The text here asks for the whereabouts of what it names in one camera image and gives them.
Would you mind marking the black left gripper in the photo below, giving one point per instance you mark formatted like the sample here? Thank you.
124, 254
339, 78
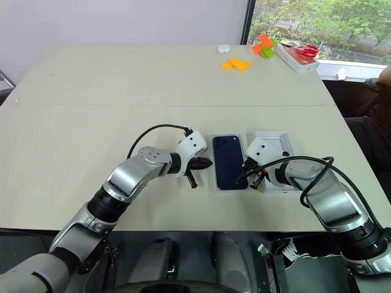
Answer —
191, 166

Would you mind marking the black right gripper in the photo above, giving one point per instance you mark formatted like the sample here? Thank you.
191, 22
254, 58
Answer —
258, 170

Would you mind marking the dark blue smartphone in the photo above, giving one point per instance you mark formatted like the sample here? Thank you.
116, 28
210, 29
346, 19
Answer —
227, 161

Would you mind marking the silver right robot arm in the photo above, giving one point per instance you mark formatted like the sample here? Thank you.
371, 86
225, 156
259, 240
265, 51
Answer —
330, 198

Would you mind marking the bystander bare forearm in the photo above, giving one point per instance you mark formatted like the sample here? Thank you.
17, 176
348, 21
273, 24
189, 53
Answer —
386, 77

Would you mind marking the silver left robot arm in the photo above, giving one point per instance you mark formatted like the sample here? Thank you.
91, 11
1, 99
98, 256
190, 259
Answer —
134, 174

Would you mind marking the white box with orange print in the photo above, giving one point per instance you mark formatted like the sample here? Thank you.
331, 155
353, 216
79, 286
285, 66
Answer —
301, 65

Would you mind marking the small metal clip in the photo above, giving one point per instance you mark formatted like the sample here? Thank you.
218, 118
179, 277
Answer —
264, 249

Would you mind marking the dark grey rounded shape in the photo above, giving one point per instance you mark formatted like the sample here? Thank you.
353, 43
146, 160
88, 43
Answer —
152, 262
232, 259

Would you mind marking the black metal bar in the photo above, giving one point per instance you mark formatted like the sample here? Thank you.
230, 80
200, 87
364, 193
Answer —
279, 274

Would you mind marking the yellow building brick cluster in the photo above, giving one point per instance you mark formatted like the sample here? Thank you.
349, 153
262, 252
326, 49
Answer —
236, 64

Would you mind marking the green building brick piece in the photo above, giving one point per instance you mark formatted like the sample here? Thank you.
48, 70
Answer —
268, 54

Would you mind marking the seated person in dark clothes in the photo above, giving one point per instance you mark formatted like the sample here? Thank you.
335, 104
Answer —
366, 137

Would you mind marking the white earbuds case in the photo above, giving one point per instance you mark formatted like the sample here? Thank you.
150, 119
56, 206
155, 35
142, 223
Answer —
223, 49

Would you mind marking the small white object on sill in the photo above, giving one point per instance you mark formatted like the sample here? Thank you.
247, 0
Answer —
342, 74

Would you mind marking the orange building brick piece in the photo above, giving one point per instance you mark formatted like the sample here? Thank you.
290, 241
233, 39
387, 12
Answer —
265, 39

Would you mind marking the grey chair armrest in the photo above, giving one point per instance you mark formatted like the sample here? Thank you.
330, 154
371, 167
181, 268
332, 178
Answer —
372, 84

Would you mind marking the white window sill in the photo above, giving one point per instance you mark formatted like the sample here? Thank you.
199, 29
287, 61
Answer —
360, 68

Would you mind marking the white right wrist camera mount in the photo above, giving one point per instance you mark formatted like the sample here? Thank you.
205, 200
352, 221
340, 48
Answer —
262, 149

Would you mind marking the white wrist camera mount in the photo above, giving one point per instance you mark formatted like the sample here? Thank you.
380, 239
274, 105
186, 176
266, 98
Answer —
262, 149
192, 143

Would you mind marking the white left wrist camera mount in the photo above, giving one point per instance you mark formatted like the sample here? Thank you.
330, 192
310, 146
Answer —
192, 143

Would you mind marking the black metal bracket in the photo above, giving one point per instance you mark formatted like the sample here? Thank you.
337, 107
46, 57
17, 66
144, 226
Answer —
108, 265

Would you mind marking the black window frame post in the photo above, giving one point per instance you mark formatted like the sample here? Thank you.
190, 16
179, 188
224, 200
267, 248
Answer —
247, 21

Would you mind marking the dark metal frame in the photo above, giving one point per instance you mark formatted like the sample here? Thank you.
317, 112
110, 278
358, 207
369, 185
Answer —
6, 85

